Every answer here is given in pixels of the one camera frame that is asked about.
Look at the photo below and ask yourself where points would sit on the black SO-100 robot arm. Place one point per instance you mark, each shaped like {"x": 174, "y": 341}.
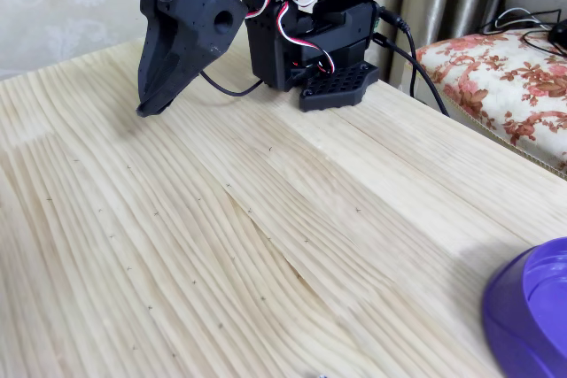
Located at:
{"x": 274, "y": 55}

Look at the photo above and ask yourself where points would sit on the purple plastic bowl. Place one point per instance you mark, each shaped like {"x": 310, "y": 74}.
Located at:
{"x": 531, "y": 307}

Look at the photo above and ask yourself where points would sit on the floral upholstered bench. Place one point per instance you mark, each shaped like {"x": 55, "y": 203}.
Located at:
{"x": 487, "y": 81}

